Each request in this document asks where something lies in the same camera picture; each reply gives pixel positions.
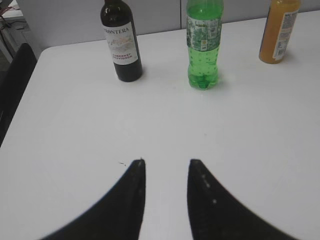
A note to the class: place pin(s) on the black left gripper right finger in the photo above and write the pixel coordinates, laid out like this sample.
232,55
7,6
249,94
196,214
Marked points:
215,214

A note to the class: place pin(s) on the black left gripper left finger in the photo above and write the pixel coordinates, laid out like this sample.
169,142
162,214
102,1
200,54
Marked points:
118,215

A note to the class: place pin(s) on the green sprite plastic bottle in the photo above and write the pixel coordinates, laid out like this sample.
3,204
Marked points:
203,37

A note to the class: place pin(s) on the dark wine bottle white label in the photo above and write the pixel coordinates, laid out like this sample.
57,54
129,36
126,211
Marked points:
120,33

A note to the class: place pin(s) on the orange juice bottle white cap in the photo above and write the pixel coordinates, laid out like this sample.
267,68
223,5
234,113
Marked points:
278,28

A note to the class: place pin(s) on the grey desk with cables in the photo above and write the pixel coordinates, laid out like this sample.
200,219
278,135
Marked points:
13,25

